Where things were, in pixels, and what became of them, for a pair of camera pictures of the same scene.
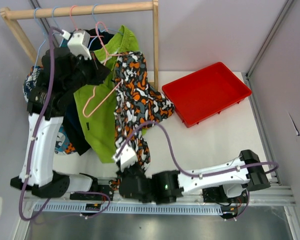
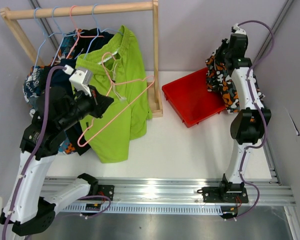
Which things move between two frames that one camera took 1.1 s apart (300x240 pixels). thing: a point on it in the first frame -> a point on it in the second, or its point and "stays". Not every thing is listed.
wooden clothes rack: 12,15 stays
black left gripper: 100,72 -> 99,103
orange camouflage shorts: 138,102 -> 219,79
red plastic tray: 206,93 stays
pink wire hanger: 107,55 -> 112,86
